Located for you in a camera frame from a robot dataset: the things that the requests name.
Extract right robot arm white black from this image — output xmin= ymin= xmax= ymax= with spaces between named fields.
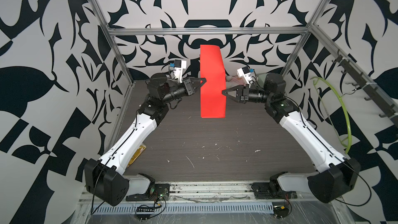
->
xmin=222 ymin=73 xmax=361 ymax=203

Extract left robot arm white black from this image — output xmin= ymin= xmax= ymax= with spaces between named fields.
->
xmin=84 ymin=74 xmax=206 ymax=206

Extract white plush teddy bear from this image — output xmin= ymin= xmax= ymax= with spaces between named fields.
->
xmin=226 ymin=76 xmax=246 ymax=89

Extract green tissue box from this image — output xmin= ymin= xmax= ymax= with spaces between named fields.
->
xmin=255 ymin=73 xmax=267 ymax=87

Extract yellow snack packet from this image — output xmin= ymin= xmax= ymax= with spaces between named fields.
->
xmin=127 ymin=144 xmax=147 ymax=167

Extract small black connector box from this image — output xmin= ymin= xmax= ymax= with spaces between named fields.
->
xmin=273 ymin=205 xmax=291 ymax=219

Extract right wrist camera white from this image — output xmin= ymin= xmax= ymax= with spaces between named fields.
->
xmin=237 ymin=66 xmax=256 ymax=86

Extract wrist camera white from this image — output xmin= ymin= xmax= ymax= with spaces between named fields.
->
xmin=169 ymin=60 xmax=187 ymax=84
xmin=237 ymin=66 xmax=256 ymax=86

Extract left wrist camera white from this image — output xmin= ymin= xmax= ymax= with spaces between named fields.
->
xmin=169 ymin=60 xmax=187 ymax=84

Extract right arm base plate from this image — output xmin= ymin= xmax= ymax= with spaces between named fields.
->
xmin=251 ymin=180 xmax=297 ymax=200

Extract aluminium frame crossbar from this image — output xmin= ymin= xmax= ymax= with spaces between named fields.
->
xmin=108 ymin=27 xmax=307 ymax=36

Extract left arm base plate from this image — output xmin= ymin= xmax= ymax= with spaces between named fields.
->
xmin=125 ymin=183 xmax=171 ymax=202

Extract white slotted cable duct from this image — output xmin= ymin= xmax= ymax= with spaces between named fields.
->
xmin=95 ymin=202 xmax=274 ymax=215

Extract black hook rail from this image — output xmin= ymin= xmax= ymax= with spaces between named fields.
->
xmin=333 ymin=49 xmax=398 ymax=127

